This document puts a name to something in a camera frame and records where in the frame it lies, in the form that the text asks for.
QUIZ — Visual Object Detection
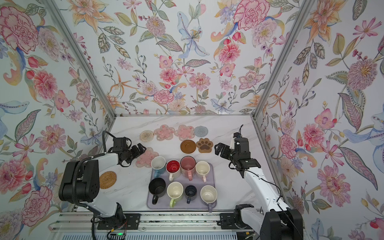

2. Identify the pink flower coaster front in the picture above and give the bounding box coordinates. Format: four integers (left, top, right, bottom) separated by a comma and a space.
136, 148, 159, 168

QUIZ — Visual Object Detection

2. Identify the pink flower coaster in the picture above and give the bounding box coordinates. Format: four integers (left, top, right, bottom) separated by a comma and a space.
136, 148, 159, 168
154, 125, 175, 141
175, 125, 195, 141

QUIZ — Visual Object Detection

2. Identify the multicolour embroidered round coaster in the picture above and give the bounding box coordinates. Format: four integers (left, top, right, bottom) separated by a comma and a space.
140, 130, 155, 143

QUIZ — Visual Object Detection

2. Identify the brown paw cork coaster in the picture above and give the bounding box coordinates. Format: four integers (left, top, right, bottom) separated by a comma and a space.
196, 138, 214, 153

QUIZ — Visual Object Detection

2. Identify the grey blue woven coaster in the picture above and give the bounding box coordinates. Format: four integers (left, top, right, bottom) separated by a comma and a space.
194, 126, 209, 138

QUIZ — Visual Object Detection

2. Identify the woven rattan round coaster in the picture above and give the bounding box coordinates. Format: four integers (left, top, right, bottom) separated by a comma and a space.
99, 171, 117, 190

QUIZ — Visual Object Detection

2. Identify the brown round wooden coaster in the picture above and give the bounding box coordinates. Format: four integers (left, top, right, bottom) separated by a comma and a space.
180, 140, 197, 154

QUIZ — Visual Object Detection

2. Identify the black mug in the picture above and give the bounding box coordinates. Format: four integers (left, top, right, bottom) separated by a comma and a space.
149, 178, 167, 205

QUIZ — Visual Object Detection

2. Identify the cream mug purple handle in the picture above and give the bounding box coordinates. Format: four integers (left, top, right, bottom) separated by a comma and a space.
200, 185, 218, 213

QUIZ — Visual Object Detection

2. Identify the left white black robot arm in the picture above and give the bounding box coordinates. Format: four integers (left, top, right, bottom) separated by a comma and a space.
58, 137, 147, 227

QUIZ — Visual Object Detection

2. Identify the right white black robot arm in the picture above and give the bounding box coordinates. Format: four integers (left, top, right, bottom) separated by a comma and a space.
215, 133, 304, 240

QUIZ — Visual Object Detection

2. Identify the blue mug white inside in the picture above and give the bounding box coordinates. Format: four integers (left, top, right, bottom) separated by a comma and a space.
151, 156, 166, 178

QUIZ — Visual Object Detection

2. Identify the pink tall mug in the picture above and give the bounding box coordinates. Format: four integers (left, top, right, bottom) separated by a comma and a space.
180, 156, 196, 181

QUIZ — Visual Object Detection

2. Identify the red inside white mug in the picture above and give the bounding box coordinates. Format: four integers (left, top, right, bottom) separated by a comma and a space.
166, 160, 181, 182

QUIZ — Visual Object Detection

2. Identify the small dark blue mug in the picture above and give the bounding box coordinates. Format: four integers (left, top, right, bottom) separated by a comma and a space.
185, 185, 198, 204

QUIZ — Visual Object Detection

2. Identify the lavender serving tray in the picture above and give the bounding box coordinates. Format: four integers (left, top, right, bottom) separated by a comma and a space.
147, 164, 215, 212

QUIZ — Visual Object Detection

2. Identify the cream mug pink handle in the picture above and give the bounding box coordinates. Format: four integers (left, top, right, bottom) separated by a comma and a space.
195, 161, 211, 183

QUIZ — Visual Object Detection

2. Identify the cream mug green handle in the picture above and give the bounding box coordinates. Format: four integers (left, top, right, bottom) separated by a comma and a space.
167, 182, 184, 208

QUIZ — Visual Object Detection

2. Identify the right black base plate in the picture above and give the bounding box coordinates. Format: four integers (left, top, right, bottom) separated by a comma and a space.
218, 211, 264, 232

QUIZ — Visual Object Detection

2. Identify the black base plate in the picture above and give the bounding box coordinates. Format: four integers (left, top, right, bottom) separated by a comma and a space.
218, 211, 264, 232
97, 214, 141, 231

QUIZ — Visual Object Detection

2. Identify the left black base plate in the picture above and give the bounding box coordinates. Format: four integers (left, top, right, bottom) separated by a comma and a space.
97, 214, 141, 231

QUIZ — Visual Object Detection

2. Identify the aluminium mounting rail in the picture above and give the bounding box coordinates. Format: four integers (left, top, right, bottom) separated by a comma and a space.
47, 211, 310, 233

